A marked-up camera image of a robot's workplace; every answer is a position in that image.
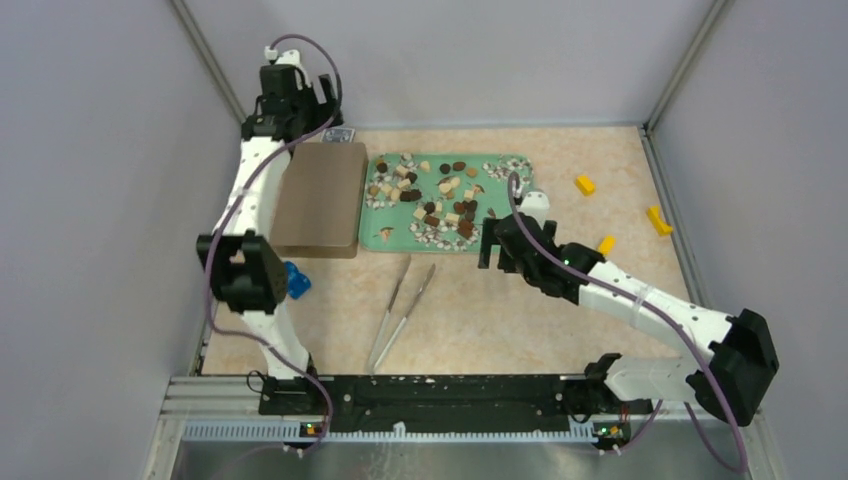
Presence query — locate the brown box lid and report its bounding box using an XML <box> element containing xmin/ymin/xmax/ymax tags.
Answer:
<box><xmin>269</xmin><ymin>142</ymin><xmax>368</xmax><ymax>246</ymax></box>

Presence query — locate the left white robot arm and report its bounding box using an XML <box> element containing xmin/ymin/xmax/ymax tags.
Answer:
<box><xmin>196</xmin><ymin>47</ymin><xmax>340</xmax><ymax>414</ymax></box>

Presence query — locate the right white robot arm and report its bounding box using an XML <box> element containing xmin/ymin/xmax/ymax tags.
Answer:
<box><xmin>478</xmin><ymin>191</ymin><xmax>779</xmax><ymax>426</ymax></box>

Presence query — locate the brown rectangular chocolate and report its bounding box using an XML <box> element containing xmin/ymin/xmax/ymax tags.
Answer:
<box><xmin>457</xmin><ymin>220</ymin><xmax>474</xmax><ymax>239</ymax></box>

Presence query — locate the brown chocolate box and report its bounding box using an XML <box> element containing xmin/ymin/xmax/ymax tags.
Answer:
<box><xmin>272</xmin><ymin>242</ymin><xmax>358</xmax><ymax>259</ymax></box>

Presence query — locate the blue playing card deck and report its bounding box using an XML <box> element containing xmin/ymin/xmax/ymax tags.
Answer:
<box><xmin>321</xmin><ymin>127</ymin><xmax>356</xmax><ymax>143</ymax></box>

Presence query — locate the green floral tray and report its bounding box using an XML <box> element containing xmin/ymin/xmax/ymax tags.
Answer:
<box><xmin>359</xmin><ymin>152</ymin><xmax>534</xmax><ymax>254</ymax></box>

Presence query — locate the yellow block near gripper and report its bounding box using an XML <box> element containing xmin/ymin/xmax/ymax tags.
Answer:
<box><xmin>597</xmin><ymin>235</ymin><xmax>617</xmax><ymax>256</ymax></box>

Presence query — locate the yellow block far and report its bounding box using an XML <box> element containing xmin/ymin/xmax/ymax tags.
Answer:
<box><xmin>575</xmin><ymin>175</ymin><xmax>596</xmax><ymax>196</ymax></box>

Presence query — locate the blue small block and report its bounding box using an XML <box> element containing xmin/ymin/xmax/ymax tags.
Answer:
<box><xmin>283</xmin><ymin>261</ymin><xmax>312</xmax><ymax>300</ymax></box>

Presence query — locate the yellow block near wall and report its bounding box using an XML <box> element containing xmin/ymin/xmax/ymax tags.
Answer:
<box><xmin>646</xmin><ymin>205</ymin><xmax>674</xmax><ymax>237</ymax></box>

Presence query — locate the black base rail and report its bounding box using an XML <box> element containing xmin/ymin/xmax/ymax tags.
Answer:
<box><xmin>258</xmin><ymin>374</ymin><xmax>653</xmax><ymax>434</ymax></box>

